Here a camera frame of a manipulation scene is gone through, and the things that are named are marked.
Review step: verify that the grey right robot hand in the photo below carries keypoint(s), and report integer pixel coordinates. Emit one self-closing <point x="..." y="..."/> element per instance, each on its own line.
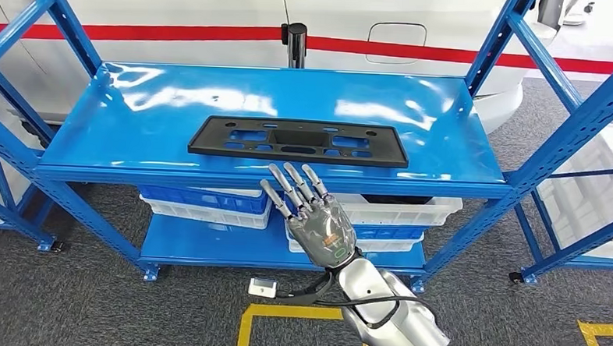
<point x="322" y="234"/>

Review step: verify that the black plastic plate bracket part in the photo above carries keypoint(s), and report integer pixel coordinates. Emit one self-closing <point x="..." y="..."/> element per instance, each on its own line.
<point x="209" y="142"/>

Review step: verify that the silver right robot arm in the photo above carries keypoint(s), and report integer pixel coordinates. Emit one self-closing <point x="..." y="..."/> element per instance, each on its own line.
<point x="408" y="336"/>

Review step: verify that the blue steel shelf rack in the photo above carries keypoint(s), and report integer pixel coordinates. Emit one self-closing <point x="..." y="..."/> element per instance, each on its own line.
<point x="577" y="249"/>
<point x="15" y="220"/>
<point x="132" y="133"/>

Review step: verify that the black plastic parts pile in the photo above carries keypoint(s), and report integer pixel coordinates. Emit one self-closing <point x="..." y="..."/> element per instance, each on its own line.
<point x="396" y="199"/>

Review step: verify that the red barrier belt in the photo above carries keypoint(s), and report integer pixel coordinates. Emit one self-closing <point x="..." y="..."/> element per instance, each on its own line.
<point x="446" y="54"/>
<point x="137" y="31"/>

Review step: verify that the white car body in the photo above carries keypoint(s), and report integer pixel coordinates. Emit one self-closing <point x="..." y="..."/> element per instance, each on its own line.
<point x="190" y="1"/>

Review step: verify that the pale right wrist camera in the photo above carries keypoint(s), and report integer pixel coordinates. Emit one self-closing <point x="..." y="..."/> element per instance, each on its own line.
<point x="261" y="287"/>

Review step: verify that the black chrome stanchion post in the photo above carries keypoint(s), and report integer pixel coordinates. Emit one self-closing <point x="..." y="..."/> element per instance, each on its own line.
<point x="295" y="44"/>

